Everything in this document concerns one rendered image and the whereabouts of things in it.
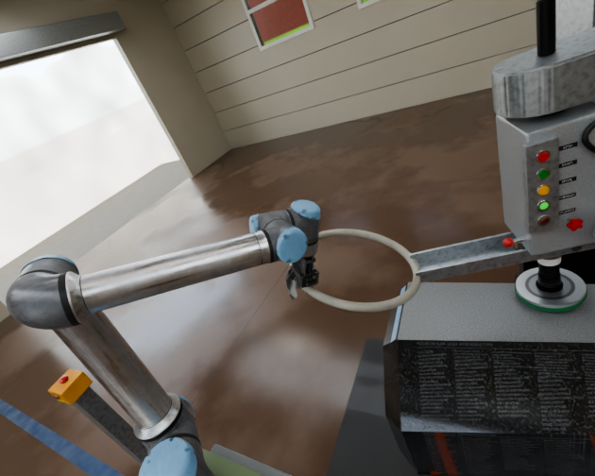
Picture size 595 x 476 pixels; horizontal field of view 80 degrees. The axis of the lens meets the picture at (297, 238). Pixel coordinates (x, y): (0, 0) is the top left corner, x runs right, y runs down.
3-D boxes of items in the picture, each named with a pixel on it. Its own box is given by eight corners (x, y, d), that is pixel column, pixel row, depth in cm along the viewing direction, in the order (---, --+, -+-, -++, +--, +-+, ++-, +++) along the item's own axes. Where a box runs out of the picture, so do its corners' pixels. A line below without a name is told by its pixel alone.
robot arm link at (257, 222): (256, 221, 95) (297, 213, 100) (244, 212, 105) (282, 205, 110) (260, 253, 98) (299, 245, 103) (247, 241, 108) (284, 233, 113)
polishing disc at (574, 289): (513, 269, 144) (513, 267, 144) (579, 267, 134) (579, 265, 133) (518, 307, 129) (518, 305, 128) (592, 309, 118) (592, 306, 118)
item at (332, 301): (407, 237, 153) (409, 231, 152) (434, 320, 112) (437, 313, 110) (295, 229, 156) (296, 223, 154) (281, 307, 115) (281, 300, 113)
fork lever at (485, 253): (608, 215, 124) (609, 203, 122) (650, 246, 108) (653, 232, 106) (409, 258, 141) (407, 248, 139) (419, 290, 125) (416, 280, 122)
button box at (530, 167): (553, 223, 106) (553, 134, 93) (558, 228, 104) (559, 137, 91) (525, 229, 108) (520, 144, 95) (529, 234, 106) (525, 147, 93)
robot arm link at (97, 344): (163, 484, 106) (-17, 294, 73) (160, 439, 121) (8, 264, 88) (210, 452, 110) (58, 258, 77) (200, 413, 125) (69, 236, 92)
